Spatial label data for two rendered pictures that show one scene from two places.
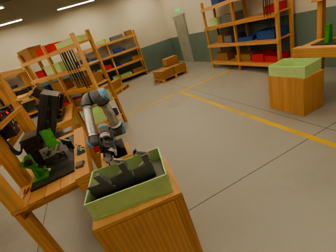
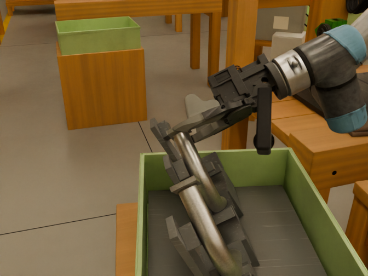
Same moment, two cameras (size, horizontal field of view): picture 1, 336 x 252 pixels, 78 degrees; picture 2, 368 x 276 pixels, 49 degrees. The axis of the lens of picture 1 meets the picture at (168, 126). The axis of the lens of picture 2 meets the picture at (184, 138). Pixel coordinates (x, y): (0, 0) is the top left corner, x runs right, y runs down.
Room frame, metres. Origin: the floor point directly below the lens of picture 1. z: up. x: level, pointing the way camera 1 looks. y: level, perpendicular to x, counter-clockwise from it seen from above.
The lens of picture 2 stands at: (1.26, -0.22, 1.51)
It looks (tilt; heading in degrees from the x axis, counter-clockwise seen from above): 28 degrees down; 89
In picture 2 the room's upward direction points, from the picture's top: straight up
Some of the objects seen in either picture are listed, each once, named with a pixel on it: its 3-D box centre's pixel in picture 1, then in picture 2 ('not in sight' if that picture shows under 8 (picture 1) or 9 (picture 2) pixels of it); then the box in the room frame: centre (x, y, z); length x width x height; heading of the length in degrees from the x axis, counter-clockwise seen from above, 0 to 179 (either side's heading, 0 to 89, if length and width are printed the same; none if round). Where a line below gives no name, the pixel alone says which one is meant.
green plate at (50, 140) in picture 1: (49, 137); not in sight; (2.23, 1.30, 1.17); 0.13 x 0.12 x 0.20; 17
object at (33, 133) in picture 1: (38, 146); not in sight; (2.35, 1.54, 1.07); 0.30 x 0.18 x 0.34; 17
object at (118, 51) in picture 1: (111, 62); not in sight; (10.96, 1.66, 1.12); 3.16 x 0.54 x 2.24; 106
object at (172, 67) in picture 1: (168, 68); not in sight; (8.50, -0.77, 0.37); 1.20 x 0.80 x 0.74; 114
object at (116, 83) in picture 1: (113, 87); not in sight; (9.15, 1.70, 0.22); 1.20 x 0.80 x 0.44; 146
